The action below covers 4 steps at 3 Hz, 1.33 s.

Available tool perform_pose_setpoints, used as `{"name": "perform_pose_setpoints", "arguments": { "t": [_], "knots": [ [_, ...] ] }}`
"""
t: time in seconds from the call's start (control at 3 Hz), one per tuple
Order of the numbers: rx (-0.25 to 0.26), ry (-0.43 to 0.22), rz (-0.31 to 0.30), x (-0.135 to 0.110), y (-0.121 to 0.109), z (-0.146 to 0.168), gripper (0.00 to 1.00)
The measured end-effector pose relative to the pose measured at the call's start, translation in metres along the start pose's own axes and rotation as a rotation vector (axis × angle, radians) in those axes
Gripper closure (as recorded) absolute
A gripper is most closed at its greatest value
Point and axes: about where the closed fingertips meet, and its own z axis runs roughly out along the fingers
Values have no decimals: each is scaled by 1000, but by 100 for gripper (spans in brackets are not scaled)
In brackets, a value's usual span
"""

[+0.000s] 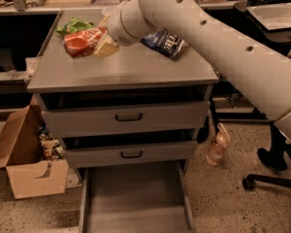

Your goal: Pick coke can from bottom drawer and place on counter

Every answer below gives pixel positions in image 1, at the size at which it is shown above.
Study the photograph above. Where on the black top drawer handle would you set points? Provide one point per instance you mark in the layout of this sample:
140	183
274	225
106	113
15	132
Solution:
120	118

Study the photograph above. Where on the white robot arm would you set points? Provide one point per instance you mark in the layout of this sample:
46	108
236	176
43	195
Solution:
219	203

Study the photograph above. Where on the grey drawer cabinet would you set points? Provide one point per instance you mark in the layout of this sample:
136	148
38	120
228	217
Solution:
135	67

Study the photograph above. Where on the brown cardboard box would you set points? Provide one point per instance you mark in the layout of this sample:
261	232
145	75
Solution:
21	155

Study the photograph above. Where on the green chip bag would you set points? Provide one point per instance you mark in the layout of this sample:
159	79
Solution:
73	26

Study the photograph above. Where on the black middle drawer handle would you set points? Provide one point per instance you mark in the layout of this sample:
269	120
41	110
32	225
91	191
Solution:
129	155

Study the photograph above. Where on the red coke can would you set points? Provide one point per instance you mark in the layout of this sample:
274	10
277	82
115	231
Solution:
83	43

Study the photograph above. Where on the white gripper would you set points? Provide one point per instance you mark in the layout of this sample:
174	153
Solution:
115	27

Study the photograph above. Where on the black office chair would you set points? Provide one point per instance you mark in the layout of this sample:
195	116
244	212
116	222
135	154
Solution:
274	169

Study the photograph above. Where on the white bowl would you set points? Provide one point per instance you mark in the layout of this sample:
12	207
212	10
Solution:
108	10

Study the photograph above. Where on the pink water bottle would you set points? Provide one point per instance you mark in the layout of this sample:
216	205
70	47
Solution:
218	146

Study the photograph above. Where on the grey bottom drawer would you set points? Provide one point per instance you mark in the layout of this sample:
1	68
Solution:
135	198

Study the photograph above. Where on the grey top drawer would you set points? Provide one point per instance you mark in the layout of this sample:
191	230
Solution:
107	112

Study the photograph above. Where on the snack packets in box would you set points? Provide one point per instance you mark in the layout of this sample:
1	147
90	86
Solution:
51	148

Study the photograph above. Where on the blue chip bag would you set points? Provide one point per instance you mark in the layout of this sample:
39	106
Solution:
163	42

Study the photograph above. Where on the black drawer handle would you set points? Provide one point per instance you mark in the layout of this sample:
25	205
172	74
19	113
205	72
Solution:
129	155
120	118

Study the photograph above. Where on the grey middle drawer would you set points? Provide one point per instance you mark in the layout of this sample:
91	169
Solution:
105	150

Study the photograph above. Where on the grey drawer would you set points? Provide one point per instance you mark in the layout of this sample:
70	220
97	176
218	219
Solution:
107	112
135	198
105	150

